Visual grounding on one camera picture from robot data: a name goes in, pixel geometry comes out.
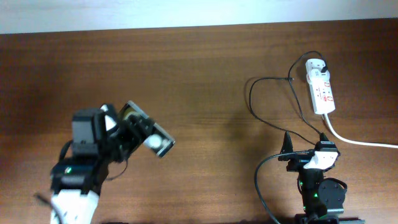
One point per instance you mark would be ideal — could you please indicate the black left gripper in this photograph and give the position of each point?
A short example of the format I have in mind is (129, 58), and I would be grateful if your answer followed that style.
(133, 134)

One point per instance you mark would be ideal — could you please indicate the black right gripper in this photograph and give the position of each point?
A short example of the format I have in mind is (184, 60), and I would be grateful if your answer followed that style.
(298, 159)

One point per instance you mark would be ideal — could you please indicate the black smartphone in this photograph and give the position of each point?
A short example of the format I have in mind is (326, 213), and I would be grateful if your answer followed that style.
(144, 130)

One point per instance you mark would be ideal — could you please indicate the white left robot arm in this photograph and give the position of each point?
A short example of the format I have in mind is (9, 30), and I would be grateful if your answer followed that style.
(76, 185)

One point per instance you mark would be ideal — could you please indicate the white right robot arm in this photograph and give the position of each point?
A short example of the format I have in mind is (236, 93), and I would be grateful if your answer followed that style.
(322, 197)

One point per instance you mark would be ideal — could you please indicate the white USB charger plug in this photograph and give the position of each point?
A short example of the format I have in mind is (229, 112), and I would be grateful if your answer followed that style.
(316, 75)

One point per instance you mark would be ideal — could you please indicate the white power strip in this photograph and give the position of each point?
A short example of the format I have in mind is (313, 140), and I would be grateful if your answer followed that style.
(321, 93)

